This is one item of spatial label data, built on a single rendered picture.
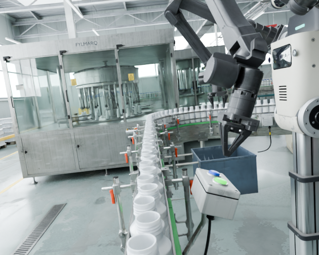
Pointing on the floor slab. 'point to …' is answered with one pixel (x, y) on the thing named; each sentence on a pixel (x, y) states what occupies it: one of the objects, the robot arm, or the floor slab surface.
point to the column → (70, 20)
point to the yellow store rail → (1, 139)
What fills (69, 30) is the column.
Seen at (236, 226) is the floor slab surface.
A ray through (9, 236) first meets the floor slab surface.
